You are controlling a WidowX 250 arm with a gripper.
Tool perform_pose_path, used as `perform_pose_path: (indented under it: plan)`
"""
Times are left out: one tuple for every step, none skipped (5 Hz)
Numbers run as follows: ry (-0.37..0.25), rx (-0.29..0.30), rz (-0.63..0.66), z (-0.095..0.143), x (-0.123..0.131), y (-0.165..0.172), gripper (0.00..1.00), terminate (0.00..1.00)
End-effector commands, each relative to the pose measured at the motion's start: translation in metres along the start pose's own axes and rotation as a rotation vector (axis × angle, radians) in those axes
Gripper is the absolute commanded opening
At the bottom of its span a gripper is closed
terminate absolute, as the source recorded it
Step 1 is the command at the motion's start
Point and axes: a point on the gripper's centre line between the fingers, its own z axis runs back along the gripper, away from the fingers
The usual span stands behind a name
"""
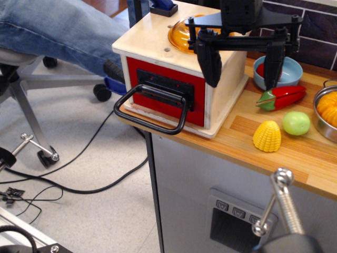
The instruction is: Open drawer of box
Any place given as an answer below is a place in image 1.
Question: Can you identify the blue clamp under box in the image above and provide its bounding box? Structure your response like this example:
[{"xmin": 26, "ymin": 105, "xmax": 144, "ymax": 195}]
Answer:
[{"xmin": 104, "ymin": 75, "xmax": 127, "ymax": 95}]

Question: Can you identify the yellow toy corn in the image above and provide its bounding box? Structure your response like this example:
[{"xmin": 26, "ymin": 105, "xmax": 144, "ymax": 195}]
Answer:
[{"xmin": 253, "ymin": 121, "xmax": 281, "ymax": 152}]

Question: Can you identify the steel pot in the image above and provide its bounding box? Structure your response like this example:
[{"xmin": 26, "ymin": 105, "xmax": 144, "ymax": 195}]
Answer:
[{"xmin": 312, "ymin": 79, "xmax": 336, "ymax": 143}]

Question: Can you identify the person leg in jeans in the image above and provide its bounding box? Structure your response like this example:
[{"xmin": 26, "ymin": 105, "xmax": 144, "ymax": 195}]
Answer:
[{"xmin": 1, "ymin": 1, "xmax": 126, "ymax": 76}]

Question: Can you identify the orange toy pumpkin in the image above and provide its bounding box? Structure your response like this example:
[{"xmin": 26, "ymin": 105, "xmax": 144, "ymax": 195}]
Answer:
[{"xmin": 316, "ymin": 91, "xmax": 336, "ymax": 128}]

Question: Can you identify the red toy in bowl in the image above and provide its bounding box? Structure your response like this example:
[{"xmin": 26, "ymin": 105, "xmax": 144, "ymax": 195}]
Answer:
[{"xmin": 256, "ymin": 63, "xmax": 283, "ymax": 81}]

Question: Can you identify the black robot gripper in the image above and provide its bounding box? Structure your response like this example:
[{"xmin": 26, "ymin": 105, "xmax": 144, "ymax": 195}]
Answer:
[{"xmin": 185, "ymin": 1, "xmax": 303, "ymax": 91}]

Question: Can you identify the grey office chair base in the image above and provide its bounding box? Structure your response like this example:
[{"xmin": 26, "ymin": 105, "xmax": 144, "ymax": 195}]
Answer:
[{"xmin": 0, "ymin": 48, "xmax": 113, "ymax": 169}]

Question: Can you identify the aluminium frame rail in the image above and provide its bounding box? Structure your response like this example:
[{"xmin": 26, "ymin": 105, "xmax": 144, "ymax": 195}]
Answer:
[{"xmin": 1, "ymin": 208, "xmax": 72, "ymax": 253}]

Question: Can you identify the black metal drawer handle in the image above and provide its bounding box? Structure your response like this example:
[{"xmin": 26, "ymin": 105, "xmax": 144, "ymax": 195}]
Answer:
[{"xmin": 114, "ymin": 69, "xmax": 194, "ymax": 135}]

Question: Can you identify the silver clamp screw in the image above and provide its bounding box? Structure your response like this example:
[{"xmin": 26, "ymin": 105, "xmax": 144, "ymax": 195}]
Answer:
[
  {"xmin": 252, "ymin": 168, "xmax": 323, "ymax": 252},
  {"xmin": 0, "ymin": 133, "xmax": 60, "ymax": 172}
]

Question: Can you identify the silver clamp screw right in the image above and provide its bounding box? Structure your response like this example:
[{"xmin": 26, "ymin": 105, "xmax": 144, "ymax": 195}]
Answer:
[{"xmin": 252, "ymin": 168, "xmax": 323, "ymax": 252}]

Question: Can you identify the silver clamp screw left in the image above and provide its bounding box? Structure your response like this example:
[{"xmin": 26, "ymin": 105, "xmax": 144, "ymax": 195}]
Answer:
[{"xmin": 0, "ymin": 133, "xmax": 60, "ymax": 172}]

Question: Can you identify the blue black clamp on box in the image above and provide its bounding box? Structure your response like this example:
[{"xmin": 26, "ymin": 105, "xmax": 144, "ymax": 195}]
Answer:
[{"xmin": 150, "ymin": 0, "xmax": 178, "ymax": 17}]

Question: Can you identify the black floor cable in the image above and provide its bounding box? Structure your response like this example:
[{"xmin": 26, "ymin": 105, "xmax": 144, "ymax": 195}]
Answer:
[{"xmin": 0, "ymin": 110, "xmax": 150, "ymax": 225}]

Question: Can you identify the orange dome button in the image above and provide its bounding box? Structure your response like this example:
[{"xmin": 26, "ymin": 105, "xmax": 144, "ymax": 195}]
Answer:
[{"xmin": 167, "ymin": 14, "xmax": 222, "ymax": 55}]

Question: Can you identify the red drawer front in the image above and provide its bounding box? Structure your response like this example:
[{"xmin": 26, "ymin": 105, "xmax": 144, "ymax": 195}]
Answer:
[{"xmin": 127, "ymin": 57, "xmax": 205, "ymax": 127}]

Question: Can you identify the wooden box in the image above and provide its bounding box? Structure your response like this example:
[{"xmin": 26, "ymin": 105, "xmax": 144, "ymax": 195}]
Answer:
[{"xmin": 112, "ymin": 2, "xmax": 248, "ymax": 139}]

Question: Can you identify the small circuit board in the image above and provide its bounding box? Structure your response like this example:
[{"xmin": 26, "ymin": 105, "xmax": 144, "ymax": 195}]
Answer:
[{"xmin": 6, "ymin": 187, "xmax": 25, "ymax": 198}]

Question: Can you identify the green toy apple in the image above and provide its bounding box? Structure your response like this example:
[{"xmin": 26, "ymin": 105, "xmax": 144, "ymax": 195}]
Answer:
[{"xmin": 282, "ymin": 111, "xmax": 311, "ymax": 136}]

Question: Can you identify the light blue bowl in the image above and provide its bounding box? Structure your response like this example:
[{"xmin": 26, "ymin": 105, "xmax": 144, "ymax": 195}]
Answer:
[{"xmin": 253, "ymin": 56, "xmax": 303, "ymax": 91}]

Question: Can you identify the red toy chili pepper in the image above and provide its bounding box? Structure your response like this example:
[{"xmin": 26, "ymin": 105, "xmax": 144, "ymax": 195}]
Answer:
[{"xmin": 256, "ymin": 85, "xmax": 306, "ymax": 111}]

